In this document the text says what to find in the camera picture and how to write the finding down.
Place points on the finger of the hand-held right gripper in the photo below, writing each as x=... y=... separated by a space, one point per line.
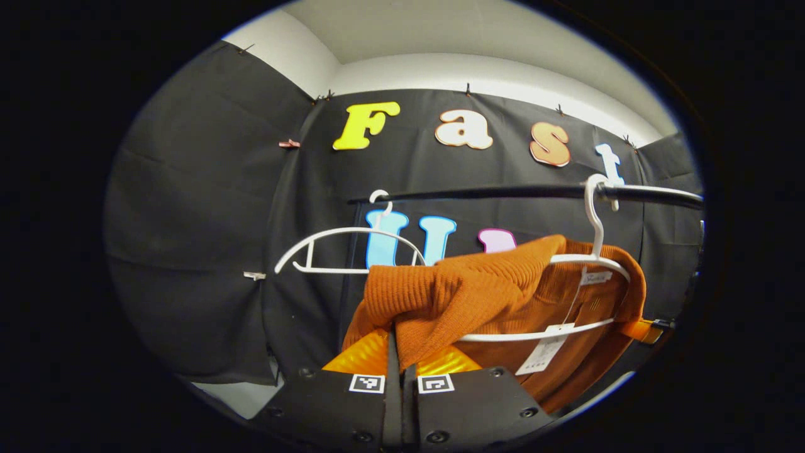
x=638 y=330

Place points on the black clothes rack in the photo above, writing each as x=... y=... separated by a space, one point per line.
x=503 y=191

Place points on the orange knit jacket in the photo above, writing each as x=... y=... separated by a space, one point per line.
x=471 y=296

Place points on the red clip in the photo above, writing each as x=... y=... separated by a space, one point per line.
x=289 y=143

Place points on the white clothes hanger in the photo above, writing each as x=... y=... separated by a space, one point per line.
x=595 y=233
x=352 y=228

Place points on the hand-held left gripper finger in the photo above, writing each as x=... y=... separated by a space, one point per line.
x=393 y=402
x=409 y=409

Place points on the white empty clothes hanger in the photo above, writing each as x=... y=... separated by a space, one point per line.
x=352 y=228

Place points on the silver clip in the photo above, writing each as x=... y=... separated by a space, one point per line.
x=255 y=275

